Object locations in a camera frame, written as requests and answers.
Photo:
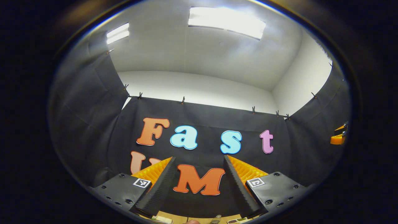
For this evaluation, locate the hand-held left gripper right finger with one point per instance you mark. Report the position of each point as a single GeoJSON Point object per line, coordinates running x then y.
{"type": "Point", "coordinates": [238, 193]}

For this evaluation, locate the ceiling light panel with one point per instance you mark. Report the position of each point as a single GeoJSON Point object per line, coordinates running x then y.
{"type": "Point", "coordinates": [118, 32]}

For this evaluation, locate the sandwich with lettuce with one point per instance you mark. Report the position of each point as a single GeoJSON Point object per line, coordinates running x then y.
{"type": "Point", "coordinates": [163, 220]}

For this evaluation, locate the white divided plate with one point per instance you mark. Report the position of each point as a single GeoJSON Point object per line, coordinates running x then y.
{"type": "Point", "coordinates": [239, 221]}

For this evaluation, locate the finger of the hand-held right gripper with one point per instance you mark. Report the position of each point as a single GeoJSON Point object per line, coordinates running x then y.
{"type": "Point", "coordinates": [341, 127]}
{"type": "Point", "coordinates": [337, 140]}

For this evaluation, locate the clear plastic water bottle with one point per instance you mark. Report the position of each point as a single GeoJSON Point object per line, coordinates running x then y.
{"type": "Point", "coordinates": [216, 220]}

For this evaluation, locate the row of black cloth clips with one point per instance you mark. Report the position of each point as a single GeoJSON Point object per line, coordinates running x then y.
{"type": "Point", "coordinates": [183, 100]}

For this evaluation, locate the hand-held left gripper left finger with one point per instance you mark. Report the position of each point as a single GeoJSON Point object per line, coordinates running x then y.
{"type": "Point", "coordinates": [161, 186]}

